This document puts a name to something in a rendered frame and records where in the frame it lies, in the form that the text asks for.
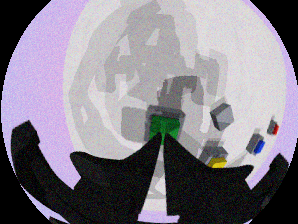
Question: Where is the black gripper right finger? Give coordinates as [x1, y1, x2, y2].
[162, 133, 254, 216]

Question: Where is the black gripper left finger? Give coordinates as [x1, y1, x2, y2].
[69, 132, 162, 213]

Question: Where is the yellow button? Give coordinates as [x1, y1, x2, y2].
[198, 147, 229, 168]

